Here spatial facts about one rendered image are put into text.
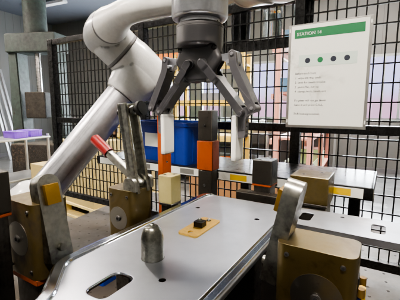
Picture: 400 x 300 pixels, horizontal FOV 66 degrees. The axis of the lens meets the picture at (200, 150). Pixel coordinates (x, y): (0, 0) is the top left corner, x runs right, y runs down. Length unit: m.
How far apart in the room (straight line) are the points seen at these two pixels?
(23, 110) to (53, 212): 5.92
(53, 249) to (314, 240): 0.36
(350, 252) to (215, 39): 0.34
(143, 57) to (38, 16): 5.37
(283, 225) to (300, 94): 0.66
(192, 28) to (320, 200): 0.44
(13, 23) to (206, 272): 9.28
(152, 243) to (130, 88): 0.64
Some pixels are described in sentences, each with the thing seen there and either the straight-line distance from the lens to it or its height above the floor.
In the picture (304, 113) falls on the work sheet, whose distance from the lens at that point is 1.00.
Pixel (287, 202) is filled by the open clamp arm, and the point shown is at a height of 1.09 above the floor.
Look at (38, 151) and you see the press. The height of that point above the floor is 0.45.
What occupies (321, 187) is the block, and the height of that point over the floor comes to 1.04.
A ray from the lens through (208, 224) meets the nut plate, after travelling 0.55.
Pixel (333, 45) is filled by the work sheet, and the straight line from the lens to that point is 1.01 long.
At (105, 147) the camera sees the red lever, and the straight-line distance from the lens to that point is 0.66.
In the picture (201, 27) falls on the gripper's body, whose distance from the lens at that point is 0.49.
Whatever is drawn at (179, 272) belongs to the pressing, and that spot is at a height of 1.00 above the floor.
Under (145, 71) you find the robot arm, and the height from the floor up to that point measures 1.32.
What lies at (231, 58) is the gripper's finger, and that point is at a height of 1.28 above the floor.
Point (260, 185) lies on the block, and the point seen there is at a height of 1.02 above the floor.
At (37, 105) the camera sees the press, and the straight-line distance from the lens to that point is 6.15.
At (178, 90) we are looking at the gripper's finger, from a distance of 0.53.
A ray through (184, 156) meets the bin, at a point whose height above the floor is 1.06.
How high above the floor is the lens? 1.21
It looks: 8 degrees down
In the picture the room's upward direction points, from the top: straight up
